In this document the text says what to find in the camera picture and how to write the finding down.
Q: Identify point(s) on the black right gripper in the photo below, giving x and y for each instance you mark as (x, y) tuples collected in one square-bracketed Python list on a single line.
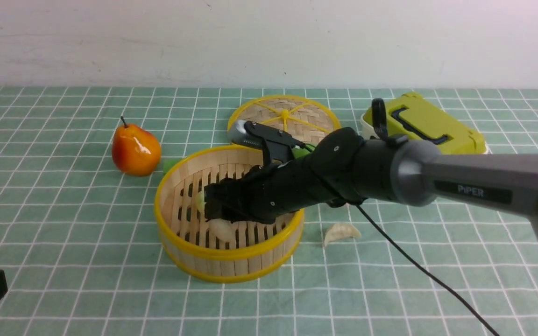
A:
[(271, 191)]

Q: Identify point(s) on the pale dumpling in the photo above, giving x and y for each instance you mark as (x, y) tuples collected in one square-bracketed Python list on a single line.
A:
[(340, 231), (200, 202), (222, 230)]

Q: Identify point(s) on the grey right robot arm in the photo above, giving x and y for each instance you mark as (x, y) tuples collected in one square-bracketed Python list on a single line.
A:
[(345, 168)]

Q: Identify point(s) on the bamboo steamer tray yellow rim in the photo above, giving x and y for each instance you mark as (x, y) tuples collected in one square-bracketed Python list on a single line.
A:
[(254, 249)]

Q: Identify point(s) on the woven bamboo steamer lid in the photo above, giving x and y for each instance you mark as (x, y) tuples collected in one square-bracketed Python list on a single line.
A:
[(305, 119)]

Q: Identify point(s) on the green round bell ball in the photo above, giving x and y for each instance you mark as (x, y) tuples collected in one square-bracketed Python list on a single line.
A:
[(301, 151)]

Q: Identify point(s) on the small green block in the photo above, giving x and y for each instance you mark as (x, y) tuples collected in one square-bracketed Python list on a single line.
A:
[(169, 164)]

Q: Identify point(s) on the orange red pear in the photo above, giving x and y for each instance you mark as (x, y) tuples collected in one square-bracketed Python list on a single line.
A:
[(135, 151)]

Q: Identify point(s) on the green lidded white box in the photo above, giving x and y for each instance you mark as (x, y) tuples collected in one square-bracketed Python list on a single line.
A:
[(411, 114)]

